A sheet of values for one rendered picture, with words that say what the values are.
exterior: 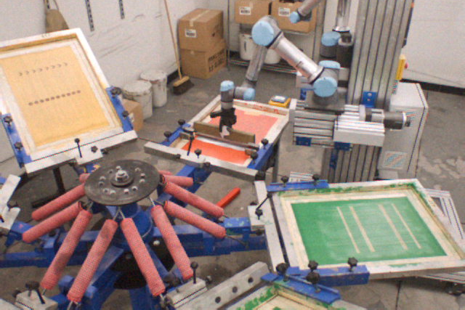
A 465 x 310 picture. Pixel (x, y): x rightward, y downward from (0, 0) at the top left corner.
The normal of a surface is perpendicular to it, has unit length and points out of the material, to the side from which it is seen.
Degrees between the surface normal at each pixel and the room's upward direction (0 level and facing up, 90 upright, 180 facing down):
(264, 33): 85
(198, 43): 90
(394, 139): 90
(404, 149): 90
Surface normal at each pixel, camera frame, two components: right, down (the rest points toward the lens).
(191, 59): -0.45, 0.46
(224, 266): 0.00, -0.85
